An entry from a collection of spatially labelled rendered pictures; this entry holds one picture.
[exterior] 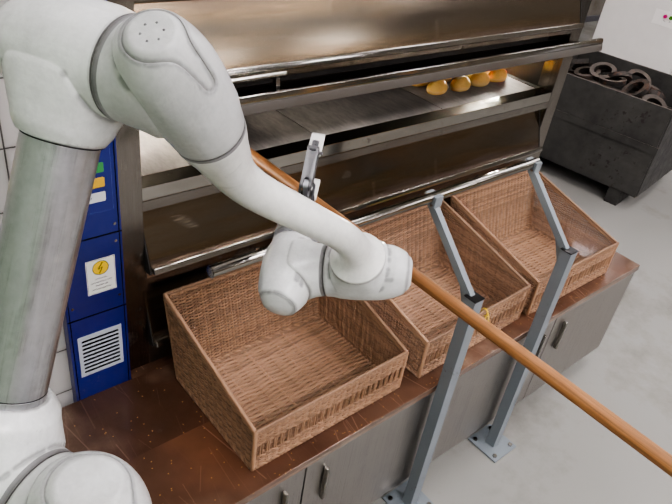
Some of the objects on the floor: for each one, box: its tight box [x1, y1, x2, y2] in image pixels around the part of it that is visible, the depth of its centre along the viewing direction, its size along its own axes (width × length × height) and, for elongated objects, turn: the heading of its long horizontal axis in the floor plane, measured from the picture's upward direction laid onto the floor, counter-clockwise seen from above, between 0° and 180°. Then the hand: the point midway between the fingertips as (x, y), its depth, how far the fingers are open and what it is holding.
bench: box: [62, 206, 640, 504], centre depth 242 cm, size 56×242×58 cm, turn 119°
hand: (315, 160), depth 148 cm, fingers open, 13 cm apart
